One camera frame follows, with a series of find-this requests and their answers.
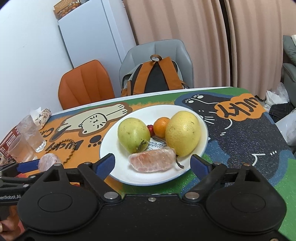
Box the printed cat table mat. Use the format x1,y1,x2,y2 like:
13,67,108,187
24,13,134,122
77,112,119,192
0,87,296,234

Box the grey chair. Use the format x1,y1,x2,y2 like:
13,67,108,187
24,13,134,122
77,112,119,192
119,39,194,97

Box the white plate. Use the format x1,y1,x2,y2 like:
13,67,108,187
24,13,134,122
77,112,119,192
99,105,209,186

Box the green pear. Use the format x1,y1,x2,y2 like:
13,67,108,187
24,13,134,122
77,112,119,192
117,118,151,154

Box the pink curtain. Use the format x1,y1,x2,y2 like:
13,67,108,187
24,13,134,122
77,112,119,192
225,0,296,103
122,0,232,89

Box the grey sofa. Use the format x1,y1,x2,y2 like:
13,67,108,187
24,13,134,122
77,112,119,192
282,35,296,89

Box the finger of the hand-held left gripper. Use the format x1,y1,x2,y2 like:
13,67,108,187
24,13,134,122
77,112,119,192
0,175,44,186
0,161,40,174

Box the clear plastic cup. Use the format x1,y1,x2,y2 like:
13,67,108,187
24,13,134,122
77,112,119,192
7,137,38,163
16,115,47,153

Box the person's left hand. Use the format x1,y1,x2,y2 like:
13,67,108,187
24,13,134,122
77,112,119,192
0,212,23,235

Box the red plastic basket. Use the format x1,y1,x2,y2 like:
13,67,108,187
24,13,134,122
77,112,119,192
0,130,19,154

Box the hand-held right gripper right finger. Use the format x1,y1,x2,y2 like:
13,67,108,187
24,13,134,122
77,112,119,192
183,154,270,202

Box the black clothes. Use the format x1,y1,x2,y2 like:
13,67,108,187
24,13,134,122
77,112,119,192
269,103,293,124

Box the orange chair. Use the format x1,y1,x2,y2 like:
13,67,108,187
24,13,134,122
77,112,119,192
59,60,115,110

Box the white refrigerator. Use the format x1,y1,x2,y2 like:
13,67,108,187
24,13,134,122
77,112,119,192
58,0,137,69

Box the plastic-wrapped pomelo segment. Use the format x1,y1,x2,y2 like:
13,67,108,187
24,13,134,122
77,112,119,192
38,154,63,172
128,148,177,173

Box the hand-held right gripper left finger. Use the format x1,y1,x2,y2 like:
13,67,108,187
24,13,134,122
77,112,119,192
30,153,121,202

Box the floral tissue pack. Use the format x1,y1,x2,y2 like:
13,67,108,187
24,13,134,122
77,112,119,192
32,107,52,128

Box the orange and black backpack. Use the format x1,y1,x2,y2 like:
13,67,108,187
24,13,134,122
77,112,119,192
121,54,189,97

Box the orange tangerine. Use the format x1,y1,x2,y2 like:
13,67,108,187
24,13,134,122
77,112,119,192
153,117,171,137

